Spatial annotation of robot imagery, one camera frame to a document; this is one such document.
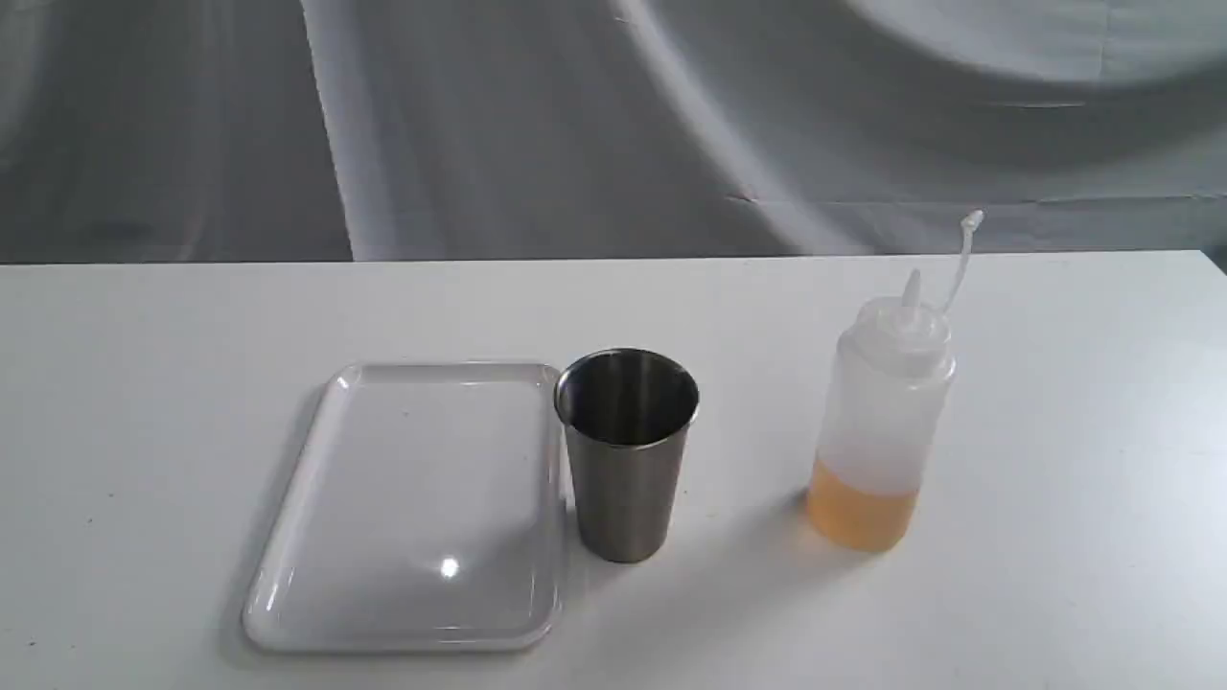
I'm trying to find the translucent squeeze bottle amber liquid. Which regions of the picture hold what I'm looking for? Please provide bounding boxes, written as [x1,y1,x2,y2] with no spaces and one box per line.
[805,209,984,552]

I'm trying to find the clear plastic tray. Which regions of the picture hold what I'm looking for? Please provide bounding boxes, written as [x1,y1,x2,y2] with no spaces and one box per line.
[242,361,567,654]

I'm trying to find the grey fabric backdrop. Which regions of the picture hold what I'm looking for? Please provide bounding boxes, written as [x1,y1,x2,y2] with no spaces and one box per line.
[1,1,1225,264]

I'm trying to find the stainless steel cup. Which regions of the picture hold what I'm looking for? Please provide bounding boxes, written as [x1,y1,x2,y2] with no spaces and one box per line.
[553,347,701,564]

